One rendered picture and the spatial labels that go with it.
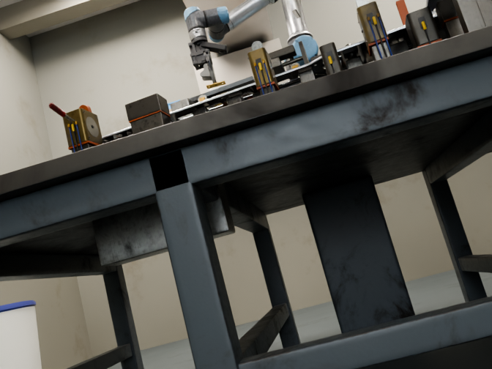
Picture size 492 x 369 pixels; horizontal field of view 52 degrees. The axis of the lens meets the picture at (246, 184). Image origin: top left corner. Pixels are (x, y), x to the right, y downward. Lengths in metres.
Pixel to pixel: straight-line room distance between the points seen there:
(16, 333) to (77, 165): 2.14
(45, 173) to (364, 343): 0.69
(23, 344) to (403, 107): 2.55
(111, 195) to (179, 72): 4.36
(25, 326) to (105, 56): 3.33
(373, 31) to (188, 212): 0.83
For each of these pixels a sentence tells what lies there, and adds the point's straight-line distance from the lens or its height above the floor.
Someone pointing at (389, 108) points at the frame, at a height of 0.61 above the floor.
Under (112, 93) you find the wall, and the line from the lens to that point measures 5.53.
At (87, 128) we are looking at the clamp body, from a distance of 1.78.
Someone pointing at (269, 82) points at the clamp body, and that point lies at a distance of 1.58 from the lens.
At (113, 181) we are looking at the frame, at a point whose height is 0.63.
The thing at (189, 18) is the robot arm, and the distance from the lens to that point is 2.36.
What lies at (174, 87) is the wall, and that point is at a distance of 5.32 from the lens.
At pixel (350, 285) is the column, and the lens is 2.15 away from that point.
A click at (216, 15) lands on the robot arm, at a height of 1.52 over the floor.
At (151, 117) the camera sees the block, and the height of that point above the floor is 0.96.
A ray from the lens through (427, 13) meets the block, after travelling 1.60.
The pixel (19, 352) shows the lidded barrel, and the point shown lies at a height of 0.32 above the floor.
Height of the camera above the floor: 0.37
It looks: 10 degrees up
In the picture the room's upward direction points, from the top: 15 degrees counter-clockwise
